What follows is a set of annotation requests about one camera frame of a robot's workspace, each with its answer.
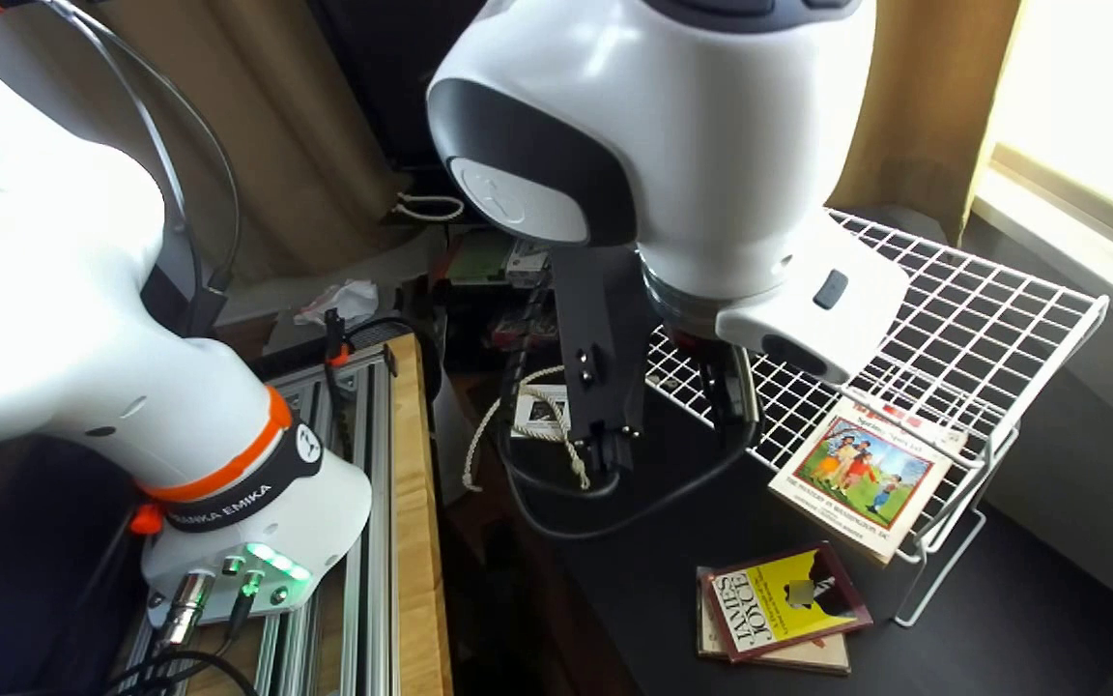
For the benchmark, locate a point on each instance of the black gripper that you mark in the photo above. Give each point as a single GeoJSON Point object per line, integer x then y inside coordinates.
{"type": "Point", "coordinates": [597, 321]}

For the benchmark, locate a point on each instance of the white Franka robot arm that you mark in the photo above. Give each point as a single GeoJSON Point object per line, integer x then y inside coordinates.
{"type": "Point", "coordinates": [57, 256]}

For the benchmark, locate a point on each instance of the printed cardboard box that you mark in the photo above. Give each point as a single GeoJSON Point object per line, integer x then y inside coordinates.
{"type": "Point", "coordinates": [491, 264]}

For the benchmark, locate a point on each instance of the wooden plank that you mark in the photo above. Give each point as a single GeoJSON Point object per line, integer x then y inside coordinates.
{"type": "Point", "coordinates": [418, 582]}

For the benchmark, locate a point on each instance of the white plastic bag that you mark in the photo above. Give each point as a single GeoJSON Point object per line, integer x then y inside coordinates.
{"type": "Point", "coordinates": [338, 304]}

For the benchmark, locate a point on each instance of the beige curtain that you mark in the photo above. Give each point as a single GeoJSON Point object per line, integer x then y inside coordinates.
{"type": "Point", "coordinates": [289, 127]}

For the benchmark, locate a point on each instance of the aluminium rail frame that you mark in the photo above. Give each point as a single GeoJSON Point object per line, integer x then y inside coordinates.
{"type": "Point", "coordinates": [348, 603]}

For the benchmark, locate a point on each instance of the white window frame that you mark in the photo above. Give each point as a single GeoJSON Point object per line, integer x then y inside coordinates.
{"type": "Point", "coordinates": [1072, 216]}

